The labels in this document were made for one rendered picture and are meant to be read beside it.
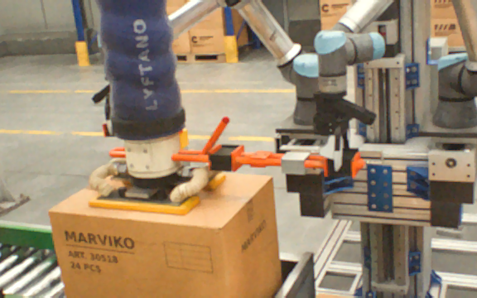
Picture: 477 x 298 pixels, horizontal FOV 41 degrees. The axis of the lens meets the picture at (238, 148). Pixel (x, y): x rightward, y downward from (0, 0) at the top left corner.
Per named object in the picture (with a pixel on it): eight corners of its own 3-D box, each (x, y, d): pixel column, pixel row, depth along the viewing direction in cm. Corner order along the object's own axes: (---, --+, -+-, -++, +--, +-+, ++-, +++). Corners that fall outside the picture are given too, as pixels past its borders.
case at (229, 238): (69, 321, 208) (46, 210, 196) (135, 264, 242) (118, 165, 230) (236, 353, 184) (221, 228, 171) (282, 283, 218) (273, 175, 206)
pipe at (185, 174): (89, 194, 196) (87, 176, 194) (132, 165, 217) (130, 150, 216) (186, 201, 182) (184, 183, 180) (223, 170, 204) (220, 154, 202)
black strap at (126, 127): (97, 134, 189) (95, 122, 187) (138, 113, 209) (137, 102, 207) (163, 136, 180) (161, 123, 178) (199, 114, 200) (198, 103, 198)
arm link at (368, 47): (361, 29, 177) (329, 35, 172) (387, 31, 167) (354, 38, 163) (362, 56, 179) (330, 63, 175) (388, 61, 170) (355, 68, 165)
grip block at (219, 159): (207, 171, 185) (205, 152, 183) (221, 161, 194) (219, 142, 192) (233, 173, 182) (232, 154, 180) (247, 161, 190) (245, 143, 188)
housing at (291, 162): (281, 174, 177) (279, 158, 176) (288, 165, 183) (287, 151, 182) (305, 175, 175) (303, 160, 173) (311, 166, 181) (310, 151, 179)
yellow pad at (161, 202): (88, 207, 195) (85, 191, 194) (106, 194, 204) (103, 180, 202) (185, 215, 181) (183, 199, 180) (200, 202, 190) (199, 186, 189)
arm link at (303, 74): (301, 99, 221) (298, 61, 217) (290, 92, 234) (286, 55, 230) (333, 94, 223) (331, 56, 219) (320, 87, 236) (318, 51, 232)
